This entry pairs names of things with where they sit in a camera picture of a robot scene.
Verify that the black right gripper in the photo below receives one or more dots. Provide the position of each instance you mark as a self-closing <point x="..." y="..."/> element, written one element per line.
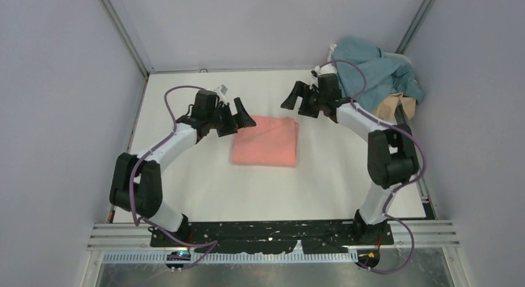
<point x="308" y="100"/>

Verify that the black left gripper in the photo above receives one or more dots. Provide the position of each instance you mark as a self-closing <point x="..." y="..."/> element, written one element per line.
<point x="226" y="119"/>

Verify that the pink t-shirt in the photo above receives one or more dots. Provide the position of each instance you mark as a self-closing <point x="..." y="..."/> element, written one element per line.
<point x="272" y="142"/>

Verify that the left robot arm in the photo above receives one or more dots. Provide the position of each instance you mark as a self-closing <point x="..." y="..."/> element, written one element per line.
<point x="137" y="186"/>

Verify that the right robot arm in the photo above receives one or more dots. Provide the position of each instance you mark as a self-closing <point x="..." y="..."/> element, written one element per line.
<point x="391" y="156"/>

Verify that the beige t-shirt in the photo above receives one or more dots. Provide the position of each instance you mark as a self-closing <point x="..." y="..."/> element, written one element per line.
<point x="386" y="109"/>

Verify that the blue t-shirt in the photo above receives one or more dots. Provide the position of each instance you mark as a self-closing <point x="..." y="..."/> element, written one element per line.
<point x="367" y="73"/>

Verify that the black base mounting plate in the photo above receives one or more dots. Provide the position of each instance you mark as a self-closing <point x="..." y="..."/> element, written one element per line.
<point x="277" y="237"/>

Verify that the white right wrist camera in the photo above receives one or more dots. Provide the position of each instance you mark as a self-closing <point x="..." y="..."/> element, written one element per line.
<point x="317" y="71"/>

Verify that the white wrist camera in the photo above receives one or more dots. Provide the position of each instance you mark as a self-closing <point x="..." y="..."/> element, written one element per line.
<point x="221" y="92"/>
<point x="317" y="71"/>

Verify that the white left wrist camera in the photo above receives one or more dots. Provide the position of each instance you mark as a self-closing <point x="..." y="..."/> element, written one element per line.
<point x="221" y="92"/>

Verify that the right aluminium corner post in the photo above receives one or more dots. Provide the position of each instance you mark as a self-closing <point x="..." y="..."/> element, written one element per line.
<point x="421" y="13"/>

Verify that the aluminium corner post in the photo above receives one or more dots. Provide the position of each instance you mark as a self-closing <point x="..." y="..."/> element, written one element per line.
<point x="121" y="22"/>
<point x="421" y="13"/>

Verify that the white slotted cable duct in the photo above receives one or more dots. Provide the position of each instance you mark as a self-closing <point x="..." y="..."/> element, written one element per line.
<point x="185" y="257"/>

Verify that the left aluminium corner post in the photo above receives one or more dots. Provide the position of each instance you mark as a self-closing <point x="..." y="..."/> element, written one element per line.
<point x="121" y="22"/>

